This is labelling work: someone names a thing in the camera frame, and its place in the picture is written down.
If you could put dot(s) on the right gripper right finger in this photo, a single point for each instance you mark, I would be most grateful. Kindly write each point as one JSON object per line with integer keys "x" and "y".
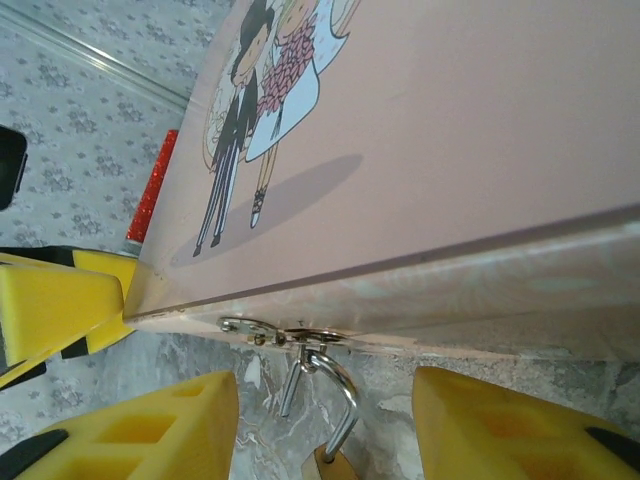
{"x": 500, "y": 440}

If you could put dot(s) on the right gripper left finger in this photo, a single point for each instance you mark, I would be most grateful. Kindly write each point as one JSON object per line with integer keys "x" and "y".
{"x": 140, "y": 440}

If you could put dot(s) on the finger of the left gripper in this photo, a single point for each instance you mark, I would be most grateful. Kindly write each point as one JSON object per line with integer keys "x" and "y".
{"x": 107, "y": 262}
{"x": 60, "y": 310}

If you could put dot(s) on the small brass padlock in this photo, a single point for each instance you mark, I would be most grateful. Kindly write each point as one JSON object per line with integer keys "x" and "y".
{"x": 346, "y": 391}

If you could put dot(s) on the red glitter tube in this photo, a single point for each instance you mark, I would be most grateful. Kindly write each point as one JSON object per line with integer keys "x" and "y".
{"x": 155, "y": 190}

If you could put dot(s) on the pink box with cartoon couple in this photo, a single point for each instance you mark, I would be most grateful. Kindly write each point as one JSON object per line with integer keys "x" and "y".
{"x": 450, "y": 150}

